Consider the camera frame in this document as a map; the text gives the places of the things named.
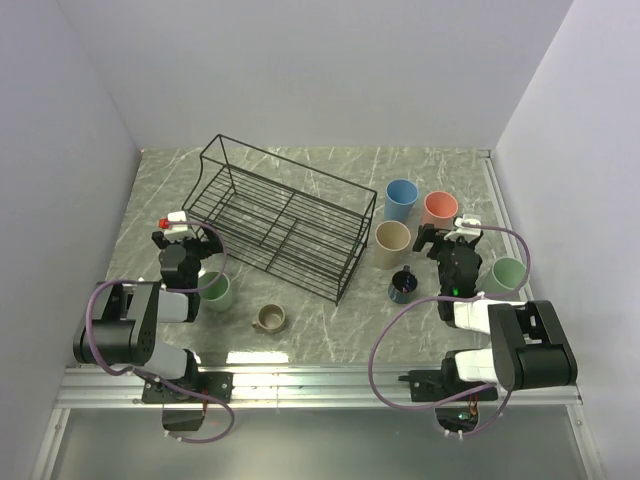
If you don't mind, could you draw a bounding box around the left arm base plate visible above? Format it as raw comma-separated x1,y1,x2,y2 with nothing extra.
141,371,234,405

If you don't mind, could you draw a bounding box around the aluminium side rail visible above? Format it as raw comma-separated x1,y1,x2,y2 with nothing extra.
480,149,532,301

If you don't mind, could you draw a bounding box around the salmon pink plastic tumbler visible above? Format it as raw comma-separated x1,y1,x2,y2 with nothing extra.
420,191,458,229

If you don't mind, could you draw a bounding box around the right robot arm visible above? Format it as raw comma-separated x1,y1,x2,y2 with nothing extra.
412,217,578,400

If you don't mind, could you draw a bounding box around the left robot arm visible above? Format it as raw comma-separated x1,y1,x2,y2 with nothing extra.
73,226,223,402

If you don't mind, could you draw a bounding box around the blue plastic tumbler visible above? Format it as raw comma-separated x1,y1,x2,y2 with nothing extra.
384,179,419,223

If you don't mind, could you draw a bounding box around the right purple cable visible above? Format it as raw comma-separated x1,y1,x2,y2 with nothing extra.
368,222,533,437

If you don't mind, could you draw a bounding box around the aluminium mounting rail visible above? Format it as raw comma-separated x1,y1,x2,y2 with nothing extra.
54,364,583,409

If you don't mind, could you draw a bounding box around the beige plastic tumbler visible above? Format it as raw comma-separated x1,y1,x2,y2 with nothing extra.
374,220,412,270

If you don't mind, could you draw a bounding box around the beige ceramic mug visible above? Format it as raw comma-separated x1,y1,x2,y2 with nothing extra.
252,304,286,334

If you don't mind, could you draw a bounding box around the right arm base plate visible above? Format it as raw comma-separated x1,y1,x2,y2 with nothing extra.
398,370,482,403

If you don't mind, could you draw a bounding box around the green tumbler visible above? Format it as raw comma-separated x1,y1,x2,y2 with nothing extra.
478,257,526,294
198,271,233,312

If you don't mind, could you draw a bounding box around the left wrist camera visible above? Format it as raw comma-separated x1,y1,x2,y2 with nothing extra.
158,211,195,242

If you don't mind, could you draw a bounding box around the black wire dish rack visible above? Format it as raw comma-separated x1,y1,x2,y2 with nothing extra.
182,134,377,303

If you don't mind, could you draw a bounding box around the green tumbler right side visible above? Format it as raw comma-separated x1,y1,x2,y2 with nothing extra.
478,257,526,294

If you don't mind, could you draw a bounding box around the dark blue glazed mug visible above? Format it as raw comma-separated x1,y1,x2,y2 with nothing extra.
388,265,418,304

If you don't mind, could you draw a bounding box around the green tumbler left side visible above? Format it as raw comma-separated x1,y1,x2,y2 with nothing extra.
198,271,233,312

